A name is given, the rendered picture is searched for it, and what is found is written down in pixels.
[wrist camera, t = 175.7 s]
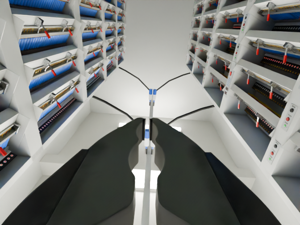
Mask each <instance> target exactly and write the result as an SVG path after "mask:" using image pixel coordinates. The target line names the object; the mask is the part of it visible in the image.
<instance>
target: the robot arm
mask: <svg viewBox="0 0 300 225"><path fill-rule="evenodd" d="M145 130H146V118H143V117H138V118H136V119H134V120H132V121H130V122H128V123H126V124H124V125H123V126H121V127H119V128H117V129H115V130H113V131H112V132H110V133H108V134H106V135H105V136H103V137H102V138H101V139H99V140H98V141H97V142H95V143H94V144H93V145H92V146H91V147H90V148H89V149H81V150H80V151H79V152H78V153H77V154H76V155H74V156H73V157H72V158H71V159H70V160H68V161H67V162H66V163H65V164H64V165H63V166H61V167H60V168H59V169H58V170H57V171H56V172H55V173H53V174H52V175H51V176H50V177H49V178H48V179H46V180H45V181H44V182H43V183H42V184H40V185H39V186H38V187H37V188H36V189H35V190H33V191H32V192H31V193H30V194H29V195H28V196H27V197H26V198H25V199H24V200H23V201H22V202H21V203H20V204H19V205H18V206H17V207H16V208H15V209H14V210H13V211H12V213H11V214H10V215H9V216H8V217H7V218H6V220H5V221H4V222H3V223H2V224H1V225H133V223H134V215H135V206H136V179H135V175H134V174H133V172H132V170H133V169H134V167H135V166H136V165H137V164H138V161H139V144H140V143H141V142H142V141H144V140H145ZM149 139H150V141H152V143H153V144H154V145H155V154H154V163H155V165H156V166H157V167H158V168H159V170H160V174H159V175H158V177H157V185H156V198H155V211H156V225H281V223H280V222H279V221H278V219H277V218H276V217H275V216H274V214H273V213H272V212H271V211H270V209H269V208H268V207H267V206H266V205H265V204H264V203H263V202H262V201H261V200H260V199H259V198H258V197H257V196H256V195H255V194H254V193H253V192H252V191H251V190H250V189H249V188H248V187H247V186H246V185H245V184H244V183H243V182H242V181H241V180H240V179H239V178H238V177H237V176H236V175H235V174H234V173H233V172H231V171H230V170H229V169H228V168H227V167H226V166H225V165H224V164H223V163H222V162H221V161H220V160H219V159H218V158H217V157H216V156H215V155H214V154H212V153H211V152H205V151H204V150H203V149H201V148H200V147H199V146H198V145H197V144H196V143H195V142H194V141H193V140H192V139H190V138H189V137H188V136H186V135H185V134H183V133H182V132H180V131H178V130H177V129H175V128H173V127H172V126H170V125H168V124H167V123H165V122H163V121H162V120H160V119H158V118H151V119H149Z"/></svg>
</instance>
